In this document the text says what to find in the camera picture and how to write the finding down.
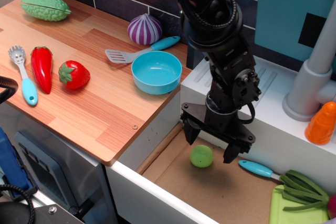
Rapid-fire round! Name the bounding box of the grey spatula blue handle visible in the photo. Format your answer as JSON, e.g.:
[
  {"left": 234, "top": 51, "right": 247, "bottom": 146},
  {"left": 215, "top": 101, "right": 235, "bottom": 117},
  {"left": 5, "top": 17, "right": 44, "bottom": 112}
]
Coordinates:
[{"left": 105, "top": 36, "right": 181, "bottom": 63}]

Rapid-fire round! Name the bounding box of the red toy strawberry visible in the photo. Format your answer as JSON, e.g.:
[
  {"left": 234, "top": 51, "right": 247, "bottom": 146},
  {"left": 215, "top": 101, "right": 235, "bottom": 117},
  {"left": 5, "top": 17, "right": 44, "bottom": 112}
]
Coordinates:
[{"left": 58, "top": 60, "right": 91, "bottom": 89}]

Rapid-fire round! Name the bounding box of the purple striped toy onion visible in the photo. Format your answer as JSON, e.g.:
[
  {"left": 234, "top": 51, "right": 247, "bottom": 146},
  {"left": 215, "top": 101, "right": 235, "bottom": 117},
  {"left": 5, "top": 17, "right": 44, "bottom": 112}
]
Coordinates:
[{"left": 128, "top": 14, "right": 163, "bottom": 45}]

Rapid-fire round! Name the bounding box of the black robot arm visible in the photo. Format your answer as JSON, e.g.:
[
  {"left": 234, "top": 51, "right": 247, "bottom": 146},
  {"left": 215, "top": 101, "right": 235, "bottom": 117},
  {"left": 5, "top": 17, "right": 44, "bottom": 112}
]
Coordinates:
[{"left": 178, "top": 0, "right": 261, "bottom": 164}]

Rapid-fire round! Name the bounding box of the grey toy faucet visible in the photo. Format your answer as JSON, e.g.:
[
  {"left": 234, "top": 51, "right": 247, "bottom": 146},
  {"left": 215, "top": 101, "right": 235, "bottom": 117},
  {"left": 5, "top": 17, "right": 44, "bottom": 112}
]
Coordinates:
[{"left": 282, "top": 3, "right": 335, "bottom": 121}]

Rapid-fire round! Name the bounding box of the blue clamp lower left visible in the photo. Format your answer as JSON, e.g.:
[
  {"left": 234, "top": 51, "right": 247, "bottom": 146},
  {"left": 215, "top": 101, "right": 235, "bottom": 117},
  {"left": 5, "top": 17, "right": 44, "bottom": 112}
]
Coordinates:
[{"left": 1, "top": 129, "right": 38, "bottom": 196}]

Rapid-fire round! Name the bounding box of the green toy bitter gourd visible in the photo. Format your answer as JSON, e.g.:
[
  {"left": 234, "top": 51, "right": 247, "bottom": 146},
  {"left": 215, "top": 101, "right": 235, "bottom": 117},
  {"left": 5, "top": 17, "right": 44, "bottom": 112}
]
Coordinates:
[{"left": 20, "top": 0, "right": 71, "bottom": 22}]

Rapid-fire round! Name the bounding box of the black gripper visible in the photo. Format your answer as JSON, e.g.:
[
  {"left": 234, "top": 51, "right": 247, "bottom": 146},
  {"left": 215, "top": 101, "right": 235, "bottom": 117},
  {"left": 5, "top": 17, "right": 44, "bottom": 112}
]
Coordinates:
[{"left": 181, "top": 103, "right": 256, "bottom": 163}]

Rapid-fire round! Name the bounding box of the green leafy toy vegetable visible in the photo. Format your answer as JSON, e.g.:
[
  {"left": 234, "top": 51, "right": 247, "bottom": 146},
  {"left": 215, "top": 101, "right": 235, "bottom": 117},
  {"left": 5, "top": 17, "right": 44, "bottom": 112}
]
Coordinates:
[{"left": 276, "top": 170, "right": 330, "bottom": 211}]

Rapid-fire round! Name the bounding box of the pink toy at edge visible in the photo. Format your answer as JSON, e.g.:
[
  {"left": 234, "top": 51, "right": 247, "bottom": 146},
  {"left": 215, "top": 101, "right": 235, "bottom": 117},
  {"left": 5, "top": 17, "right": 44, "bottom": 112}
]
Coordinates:
[{"left": 327, "top": 195, "right": 336, "bottom": 219}]

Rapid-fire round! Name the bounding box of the orange toy carrot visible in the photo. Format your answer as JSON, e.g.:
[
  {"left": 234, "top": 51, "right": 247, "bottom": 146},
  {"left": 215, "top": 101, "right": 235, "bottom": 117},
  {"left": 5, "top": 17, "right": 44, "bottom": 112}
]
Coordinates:
[{"left": 304, "top": 101, "right": 335, "bottom": 145}]

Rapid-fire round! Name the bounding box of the light green cutting board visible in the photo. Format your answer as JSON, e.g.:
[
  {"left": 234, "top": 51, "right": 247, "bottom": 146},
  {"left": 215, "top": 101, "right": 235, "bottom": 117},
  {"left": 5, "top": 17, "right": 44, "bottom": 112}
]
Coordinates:
[{"left": 269, "top": 185, "right": 329, "bottom": 224}]

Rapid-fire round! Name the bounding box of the blue plastic bowl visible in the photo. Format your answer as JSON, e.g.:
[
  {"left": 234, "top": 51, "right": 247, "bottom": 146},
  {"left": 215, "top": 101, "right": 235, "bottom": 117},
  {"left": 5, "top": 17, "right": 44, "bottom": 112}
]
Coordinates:
[{"left": 131, "top": 51, "right": 183, "bottom": 95}]

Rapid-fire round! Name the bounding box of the black cable lower left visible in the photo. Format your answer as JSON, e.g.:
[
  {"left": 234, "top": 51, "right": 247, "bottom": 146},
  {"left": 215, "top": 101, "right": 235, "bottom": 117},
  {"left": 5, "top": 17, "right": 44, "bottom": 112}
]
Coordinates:
[{"left": 0, "top": 184, "right": 35, "bottom": 224}]

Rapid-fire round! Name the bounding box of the grey pasta spoon blue handle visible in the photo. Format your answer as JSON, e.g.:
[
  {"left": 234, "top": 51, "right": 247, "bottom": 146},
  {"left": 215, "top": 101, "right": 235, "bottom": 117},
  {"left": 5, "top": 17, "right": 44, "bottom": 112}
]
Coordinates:
[{"left": 8, "top": 45, "right": 38, "bottom": 106}]

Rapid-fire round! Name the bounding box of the teal box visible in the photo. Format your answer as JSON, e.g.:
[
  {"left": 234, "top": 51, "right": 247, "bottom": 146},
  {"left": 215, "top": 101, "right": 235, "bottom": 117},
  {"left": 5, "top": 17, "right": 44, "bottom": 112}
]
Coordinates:
[{"left": 255, "top": 0, "right": 334, "bottom": 61}]

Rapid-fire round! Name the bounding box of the grey toy oven door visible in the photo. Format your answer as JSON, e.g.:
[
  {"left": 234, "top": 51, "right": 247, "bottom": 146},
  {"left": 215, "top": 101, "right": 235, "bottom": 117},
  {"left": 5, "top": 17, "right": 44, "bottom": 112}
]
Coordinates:
[{"left": 14, "top": 131, "right": 104, "bottom": 223}]

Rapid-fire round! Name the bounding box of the blue handled utensil in sink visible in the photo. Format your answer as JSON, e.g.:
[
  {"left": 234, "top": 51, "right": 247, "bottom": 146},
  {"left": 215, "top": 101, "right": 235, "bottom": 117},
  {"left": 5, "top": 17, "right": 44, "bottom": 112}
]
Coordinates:
[{"left": 238, "top": 160, "right": 280, "bottom": 181}]

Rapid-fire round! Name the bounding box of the red toy chili pepper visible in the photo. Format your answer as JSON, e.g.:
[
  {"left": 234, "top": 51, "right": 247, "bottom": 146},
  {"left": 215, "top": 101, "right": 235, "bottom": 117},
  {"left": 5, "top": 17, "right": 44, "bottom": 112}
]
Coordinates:
[{"left": 30, "top": 47, "right": 53, "bottom": 94}]

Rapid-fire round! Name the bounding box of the green toy pear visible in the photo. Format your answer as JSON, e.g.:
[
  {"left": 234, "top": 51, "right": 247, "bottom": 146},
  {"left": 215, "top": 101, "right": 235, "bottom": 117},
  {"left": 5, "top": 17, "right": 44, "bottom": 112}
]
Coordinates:
[{"left": 190, "top": 145, "right": 214, "bottom": 168}]

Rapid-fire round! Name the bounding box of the black hose left edge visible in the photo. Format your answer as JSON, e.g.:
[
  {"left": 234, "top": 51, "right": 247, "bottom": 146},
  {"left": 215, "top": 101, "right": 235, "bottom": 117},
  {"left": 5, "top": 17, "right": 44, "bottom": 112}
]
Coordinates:
[{"left": 0, "top": 76, "right": 19, "bottom": 105}]

